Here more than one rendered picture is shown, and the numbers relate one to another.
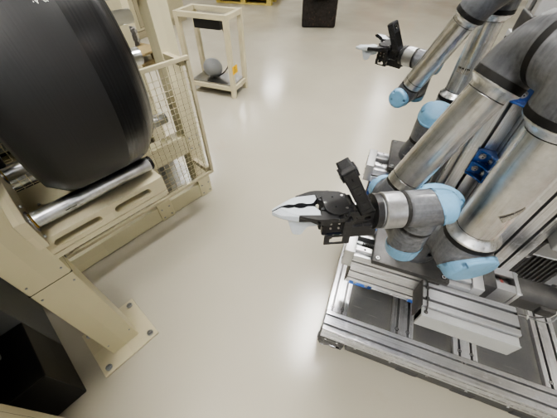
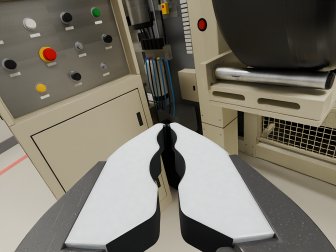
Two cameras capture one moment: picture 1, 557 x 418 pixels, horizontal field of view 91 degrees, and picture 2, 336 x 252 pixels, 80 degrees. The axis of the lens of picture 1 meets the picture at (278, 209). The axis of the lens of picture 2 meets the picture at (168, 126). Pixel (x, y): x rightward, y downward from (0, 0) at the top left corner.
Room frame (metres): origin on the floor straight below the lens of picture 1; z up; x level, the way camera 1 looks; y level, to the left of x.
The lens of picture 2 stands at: (0.38, -0.11, 1.13)
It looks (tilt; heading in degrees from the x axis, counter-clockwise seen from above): 29 degrees down; 100
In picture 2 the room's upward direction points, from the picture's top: 12 degrees counter-clockwise
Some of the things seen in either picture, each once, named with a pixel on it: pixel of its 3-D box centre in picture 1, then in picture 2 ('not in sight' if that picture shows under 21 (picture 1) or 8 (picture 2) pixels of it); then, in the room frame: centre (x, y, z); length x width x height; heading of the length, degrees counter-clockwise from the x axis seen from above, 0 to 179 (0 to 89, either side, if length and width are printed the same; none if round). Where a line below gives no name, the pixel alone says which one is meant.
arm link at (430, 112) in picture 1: (432, 122); not in sight; (1.00, -0.61, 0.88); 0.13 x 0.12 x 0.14; 134
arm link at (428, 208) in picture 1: (424, 208); not in sight; (0.38, -0.30, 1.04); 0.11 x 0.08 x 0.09; 95
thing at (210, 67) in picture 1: (214, 52); not in sight; (3.34, 0.71, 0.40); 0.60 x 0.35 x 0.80; 69
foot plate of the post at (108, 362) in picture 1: (119, 333); not in sight; (0.48, 0.80, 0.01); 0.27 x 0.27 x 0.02; 48
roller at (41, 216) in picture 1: (97, 188); (262, 76); (0.59, 0.53, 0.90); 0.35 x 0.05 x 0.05; 138
